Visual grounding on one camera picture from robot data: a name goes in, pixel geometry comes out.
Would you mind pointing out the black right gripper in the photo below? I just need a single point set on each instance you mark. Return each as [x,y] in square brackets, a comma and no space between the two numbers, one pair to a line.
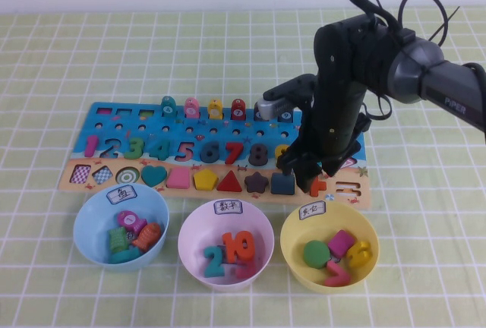
[334,123]

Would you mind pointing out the orange plus sign piece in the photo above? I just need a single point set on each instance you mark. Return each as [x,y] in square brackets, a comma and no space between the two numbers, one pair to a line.
[319,187]

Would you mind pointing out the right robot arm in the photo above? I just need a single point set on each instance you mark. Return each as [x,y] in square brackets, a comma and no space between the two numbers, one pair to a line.
[448,89]

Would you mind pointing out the dark blue square piece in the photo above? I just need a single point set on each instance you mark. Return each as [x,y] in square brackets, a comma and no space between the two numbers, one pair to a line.
[283,185]

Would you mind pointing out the yellow digit nine piece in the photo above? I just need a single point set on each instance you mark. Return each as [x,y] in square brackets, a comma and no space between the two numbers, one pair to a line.
[281,150]

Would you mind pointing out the brown digit eight piece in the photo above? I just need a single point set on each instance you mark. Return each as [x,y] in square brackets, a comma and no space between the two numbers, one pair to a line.
[259,154]

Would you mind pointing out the brown star piece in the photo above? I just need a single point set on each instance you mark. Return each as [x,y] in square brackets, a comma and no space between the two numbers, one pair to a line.
[256,183]

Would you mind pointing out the dark blue fish piece nine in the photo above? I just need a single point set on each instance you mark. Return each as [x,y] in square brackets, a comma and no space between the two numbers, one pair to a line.
[285,116]

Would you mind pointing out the magenta square piece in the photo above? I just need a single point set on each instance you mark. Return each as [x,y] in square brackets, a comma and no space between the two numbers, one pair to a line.
[341,242]

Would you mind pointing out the colourful wooden puzzle board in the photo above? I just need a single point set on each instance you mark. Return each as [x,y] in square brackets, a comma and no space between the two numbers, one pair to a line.
[250,130]

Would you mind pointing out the green circle piece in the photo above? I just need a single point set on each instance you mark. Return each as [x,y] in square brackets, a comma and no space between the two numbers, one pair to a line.
[316,254]

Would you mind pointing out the yellow plastic bowl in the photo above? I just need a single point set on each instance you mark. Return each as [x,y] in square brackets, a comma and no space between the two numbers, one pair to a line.
[296,252]

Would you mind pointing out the red digit seven piece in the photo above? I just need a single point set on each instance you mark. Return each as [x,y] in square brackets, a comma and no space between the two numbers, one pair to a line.
[233,151]

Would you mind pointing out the yellow digit six piece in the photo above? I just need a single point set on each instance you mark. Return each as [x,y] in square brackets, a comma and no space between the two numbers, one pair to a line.
[358,254]

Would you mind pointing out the red triangle piece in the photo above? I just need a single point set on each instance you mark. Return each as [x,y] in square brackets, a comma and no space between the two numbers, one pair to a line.
[229,183]

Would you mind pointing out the red fish piece seven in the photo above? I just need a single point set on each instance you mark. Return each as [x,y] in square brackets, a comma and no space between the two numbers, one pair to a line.
[238,110]

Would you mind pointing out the pink digit seven piece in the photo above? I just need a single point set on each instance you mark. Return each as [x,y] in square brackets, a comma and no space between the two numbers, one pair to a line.
[337,276]

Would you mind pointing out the orange number ten piece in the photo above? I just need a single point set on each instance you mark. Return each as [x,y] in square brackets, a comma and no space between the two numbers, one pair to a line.
[239,245]

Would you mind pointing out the dark blue digit six piece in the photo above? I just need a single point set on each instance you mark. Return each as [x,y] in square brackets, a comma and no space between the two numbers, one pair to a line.
[210,153]

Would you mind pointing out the yellow pentagon piece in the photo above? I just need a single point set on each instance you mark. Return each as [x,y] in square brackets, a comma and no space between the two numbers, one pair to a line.
[205,180]

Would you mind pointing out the yellow fish piece six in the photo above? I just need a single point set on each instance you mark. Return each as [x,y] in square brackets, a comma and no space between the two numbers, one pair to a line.
[215,109]

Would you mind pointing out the pink plastic bowl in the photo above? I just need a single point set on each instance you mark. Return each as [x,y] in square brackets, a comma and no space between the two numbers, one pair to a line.
[197,229]

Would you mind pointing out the teal digit two piece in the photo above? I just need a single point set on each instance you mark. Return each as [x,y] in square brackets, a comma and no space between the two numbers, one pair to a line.
[213,263]

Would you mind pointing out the pink trapezoid piece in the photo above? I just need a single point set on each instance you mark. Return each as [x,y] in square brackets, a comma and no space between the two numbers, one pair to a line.
[178,180]

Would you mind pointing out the pink fish piece five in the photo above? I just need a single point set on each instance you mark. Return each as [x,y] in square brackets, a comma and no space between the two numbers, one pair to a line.
[191,108]

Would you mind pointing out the teal digit four piece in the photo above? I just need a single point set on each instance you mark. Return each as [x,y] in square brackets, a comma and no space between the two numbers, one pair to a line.
[161,150]

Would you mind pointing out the teal fish piece four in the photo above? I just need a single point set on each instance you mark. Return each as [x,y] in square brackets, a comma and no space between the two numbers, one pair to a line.
[168,107]

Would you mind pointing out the teal heart piece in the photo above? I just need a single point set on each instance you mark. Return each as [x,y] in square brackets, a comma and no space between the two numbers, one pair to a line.
[153,175]

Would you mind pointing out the orange fish piece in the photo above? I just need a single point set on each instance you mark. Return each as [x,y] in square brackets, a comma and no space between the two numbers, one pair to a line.
[147,237]

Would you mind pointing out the green digit three piece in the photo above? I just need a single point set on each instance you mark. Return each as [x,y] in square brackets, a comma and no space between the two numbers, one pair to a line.
[136,147]

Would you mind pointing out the magenta fish piece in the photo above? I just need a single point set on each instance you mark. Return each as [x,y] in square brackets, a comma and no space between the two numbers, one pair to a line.
[129,221]

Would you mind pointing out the teal fish piece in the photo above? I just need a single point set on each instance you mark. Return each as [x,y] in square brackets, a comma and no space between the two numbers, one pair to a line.
[124,256]

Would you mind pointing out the green fish piece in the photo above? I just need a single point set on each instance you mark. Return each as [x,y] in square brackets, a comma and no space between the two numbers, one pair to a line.
[117,240]

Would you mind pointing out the pink digit one piece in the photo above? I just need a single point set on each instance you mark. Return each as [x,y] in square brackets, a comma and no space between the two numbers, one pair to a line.
[90,146]

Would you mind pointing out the light blue plastic bowl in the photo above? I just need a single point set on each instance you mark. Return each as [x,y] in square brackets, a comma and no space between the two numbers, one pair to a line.
[91,229]

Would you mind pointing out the green checkered tablecloth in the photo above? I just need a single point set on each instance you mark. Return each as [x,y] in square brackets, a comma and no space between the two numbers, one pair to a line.
[228,58]

